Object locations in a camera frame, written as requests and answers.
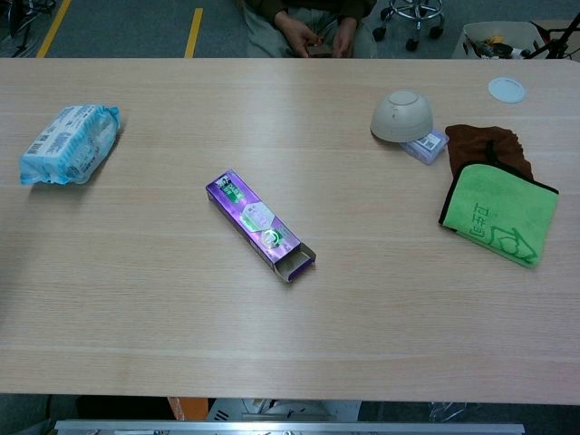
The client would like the purple toothpaste box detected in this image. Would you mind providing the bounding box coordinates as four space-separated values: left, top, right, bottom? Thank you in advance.
205 169 317 284

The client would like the orange robot base part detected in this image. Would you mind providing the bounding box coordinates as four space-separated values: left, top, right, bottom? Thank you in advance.
167 397 210 421

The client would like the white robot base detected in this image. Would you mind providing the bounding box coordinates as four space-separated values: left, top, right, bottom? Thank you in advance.
207 398 363 422

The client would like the beige upturned bowl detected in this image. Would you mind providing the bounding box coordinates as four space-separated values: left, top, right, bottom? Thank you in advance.
370 89 434 145

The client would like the dark phone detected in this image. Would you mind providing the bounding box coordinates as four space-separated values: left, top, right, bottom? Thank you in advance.
305 41 338 59

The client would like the seated person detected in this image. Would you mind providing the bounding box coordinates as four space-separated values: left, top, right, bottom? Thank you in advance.
243 0 378 59

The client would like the brown towel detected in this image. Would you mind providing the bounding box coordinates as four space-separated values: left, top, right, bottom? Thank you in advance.
444 123 536 181

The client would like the green microfiber cloth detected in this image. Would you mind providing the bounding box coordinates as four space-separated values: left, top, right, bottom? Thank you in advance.
438 162 560 269

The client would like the blue wet wipes pack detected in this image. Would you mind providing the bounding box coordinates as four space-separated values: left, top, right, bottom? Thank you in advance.
19 104 122 187

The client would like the chrome office stool base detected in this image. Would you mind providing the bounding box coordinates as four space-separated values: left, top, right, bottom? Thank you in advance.
372 0 448 53

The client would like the white round table grommet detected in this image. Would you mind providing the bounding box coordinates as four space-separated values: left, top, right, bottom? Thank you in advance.
488 76 527 104

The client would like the white bin with items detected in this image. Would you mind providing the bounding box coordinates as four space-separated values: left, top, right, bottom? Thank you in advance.
451 21 553 60

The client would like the black tripod stand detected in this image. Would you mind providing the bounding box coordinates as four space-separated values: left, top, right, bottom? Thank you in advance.
0 0 58 58

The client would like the aluminium profile rail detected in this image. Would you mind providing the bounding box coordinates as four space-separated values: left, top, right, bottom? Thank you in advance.
53 419 526 435

